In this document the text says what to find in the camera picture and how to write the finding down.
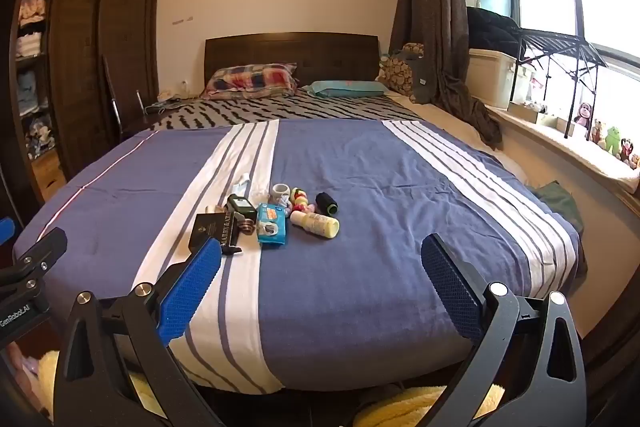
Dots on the brown striped hair clip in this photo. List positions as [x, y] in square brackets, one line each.
[246, 226]

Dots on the brown patterned cushion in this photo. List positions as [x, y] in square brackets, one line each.
[397, 72]

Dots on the teal pillow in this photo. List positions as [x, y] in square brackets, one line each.
[345, 88]

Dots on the dark wooden wardrobe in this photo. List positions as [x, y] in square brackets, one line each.
[85, 57]

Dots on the cream plastic bottle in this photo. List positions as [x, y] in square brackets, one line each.
[316, 223]

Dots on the white storage box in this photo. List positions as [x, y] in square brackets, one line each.
[492, 77]

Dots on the white folded clothes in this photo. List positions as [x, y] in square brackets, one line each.
[27, 44]

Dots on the blue wet wipes packet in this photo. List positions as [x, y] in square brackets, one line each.
[271, 224]

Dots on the blue white striped blanket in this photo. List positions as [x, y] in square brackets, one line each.
[375, 207]

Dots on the blue folded clothes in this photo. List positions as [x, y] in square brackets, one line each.
[30, 92]

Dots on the green frog plush toy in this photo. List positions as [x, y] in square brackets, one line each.
[612, 138]

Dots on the colourful pipe cleaner toy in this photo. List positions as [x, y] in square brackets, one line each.
[300, 199]

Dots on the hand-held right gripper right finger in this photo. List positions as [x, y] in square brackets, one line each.
[450, 287]

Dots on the dark green cloth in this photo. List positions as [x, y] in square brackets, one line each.
[560, 202]

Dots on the green lotion bottle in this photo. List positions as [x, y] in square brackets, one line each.
[241, 205]

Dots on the black jacket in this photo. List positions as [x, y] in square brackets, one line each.
[492, 29]

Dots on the black drying rack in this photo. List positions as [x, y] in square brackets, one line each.
[560, 44]

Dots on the black thread spool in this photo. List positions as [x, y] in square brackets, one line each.
[326, 203]

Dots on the grey green cushion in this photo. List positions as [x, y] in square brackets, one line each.
[422, 79]

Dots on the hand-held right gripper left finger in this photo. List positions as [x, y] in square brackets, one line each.
[190, 292]

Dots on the grey zebra striped sheet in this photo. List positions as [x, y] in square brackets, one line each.
[300, 107]

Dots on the white tape roll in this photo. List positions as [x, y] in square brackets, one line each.
[280, 193]

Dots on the blue white scrunchie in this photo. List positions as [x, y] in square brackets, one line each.
[286, 204]

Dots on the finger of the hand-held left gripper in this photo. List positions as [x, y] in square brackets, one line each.
[40, 254]
[5, 231]

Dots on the brown curtain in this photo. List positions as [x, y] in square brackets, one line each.
[430, 7]

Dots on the black flat box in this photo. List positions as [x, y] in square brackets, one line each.
[210, 232]

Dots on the metal frame chair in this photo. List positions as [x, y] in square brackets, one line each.
[111, 97]

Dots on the pink folded clothes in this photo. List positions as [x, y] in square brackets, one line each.
[32, 12]

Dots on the dark wooden bed headboard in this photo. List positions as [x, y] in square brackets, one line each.
[300, 52]

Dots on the plaid pillow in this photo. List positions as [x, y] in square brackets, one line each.
[250, 79]

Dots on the brown monkey plush toy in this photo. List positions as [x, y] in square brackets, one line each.
[581, 113]

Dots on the small black clip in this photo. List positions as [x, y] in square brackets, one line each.
[231, 249]

